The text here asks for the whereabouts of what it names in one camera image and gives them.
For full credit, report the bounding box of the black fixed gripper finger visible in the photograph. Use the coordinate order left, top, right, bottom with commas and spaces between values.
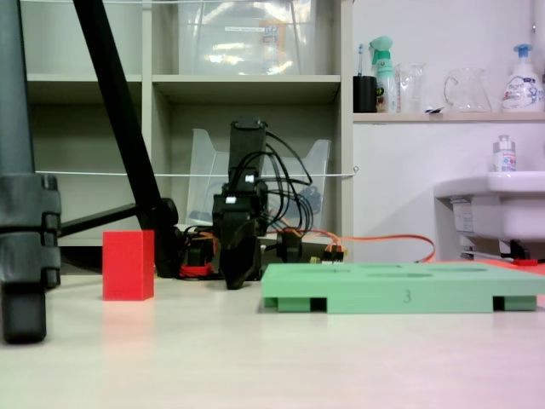
221, 217, 262, 291

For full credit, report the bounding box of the red square block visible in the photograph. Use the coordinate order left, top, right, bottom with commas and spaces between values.
102, 229, 156, 302

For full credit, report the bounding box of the clear plastic file tray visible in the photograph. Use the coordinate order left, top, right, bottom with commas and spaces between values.
186, 127, 332, 233

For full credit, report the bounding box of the beige shelf unit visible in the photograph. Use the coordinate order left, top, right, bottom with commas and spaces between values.
19, 0, 354, 274

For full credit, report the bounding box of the black tripod brace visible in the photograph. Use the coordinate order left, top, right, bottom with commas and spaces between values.
59, 203, 140, 239

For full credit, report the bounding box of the black tripod leg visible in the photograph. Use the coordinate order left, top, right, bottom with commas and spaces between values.
72, 0, 180, 278

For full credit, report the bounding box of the green shape sorter board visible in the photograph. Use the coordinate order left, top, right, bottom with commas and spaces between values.
260, 262, 545, 315

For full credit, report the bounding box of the clear plastic storage box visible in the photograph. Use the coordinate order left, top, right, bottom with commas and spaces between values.
177, 0, 318, 77

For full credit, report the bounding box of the black cup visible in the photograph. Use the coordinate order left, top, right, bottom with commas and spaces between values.
353, 75, 379, 114

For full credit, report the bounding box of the green spray bottle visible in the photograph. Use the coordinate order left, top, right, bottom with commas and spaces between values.
369, 36, 398, 114

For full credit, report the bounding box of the clear glass beaker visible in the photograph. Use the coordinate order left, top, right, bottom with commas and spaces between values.
393, 62, 427, 114

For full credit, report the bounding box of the grey tripod leg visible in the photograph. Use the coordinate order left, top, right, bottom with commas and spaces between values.
0, 0, 63, 345

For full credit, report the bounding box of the clear glass pitcher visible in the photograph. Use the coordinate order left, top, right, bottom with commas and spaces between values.
443, 66, 493, 113

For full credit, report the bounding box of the white sink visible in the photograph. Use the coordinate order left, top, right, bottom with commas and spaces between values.
433, 170, 545, 261

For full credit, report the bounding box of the clear sanitizer bottle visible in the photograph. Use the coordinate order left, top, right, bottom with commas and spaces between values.
492, 135, 519, 174

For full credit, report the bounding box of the white foam soap bottle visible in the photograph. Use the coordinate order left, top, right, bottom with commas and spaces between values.
501, 43, 545, 112

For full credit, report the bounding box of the black servo wire loop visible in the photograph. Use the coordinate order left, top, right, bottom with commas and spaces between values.
266, 131, 315, 233

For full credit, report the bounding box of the black coiled cable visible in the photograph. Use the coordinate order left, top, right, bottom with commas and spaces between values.
297, 185, 323, 214

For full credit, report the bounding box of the thin white cord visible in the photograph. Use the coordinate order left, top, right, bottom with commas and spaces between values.
33, 166, 359, 178

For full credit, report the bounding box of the orange cable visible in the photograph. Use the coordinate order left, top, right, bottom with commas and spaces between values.
297, 229, 436, 263

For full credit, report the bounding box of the beige wall shelf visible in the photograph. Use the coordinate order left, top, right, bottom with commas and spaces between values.
353, 111, 545, 124

